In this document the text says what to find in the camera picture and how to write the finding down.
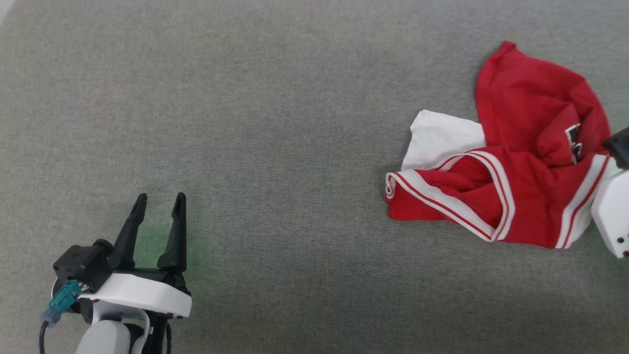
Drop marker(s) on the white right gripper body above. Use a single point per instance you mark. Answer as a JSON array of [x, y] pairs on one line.
[[614, 211]]

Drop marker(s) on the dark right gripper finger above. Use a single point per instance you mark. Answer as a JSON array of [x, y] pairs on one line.
[[620, 147]]

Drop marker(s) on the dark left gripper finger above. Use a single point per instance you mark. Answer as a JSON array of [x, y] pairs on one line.
[[174, 241], [127, 236]]

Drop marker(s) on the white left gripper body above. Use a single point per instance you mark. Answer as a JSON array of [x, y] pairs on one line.
[[142, 292]]

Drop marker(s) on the red white sports garment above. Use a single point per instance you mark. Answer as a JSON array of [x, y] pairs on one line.
[[530, 206]]

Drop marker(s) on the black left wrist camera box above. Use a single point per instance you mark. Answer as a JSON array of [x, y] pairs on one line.
[[86, 265]]

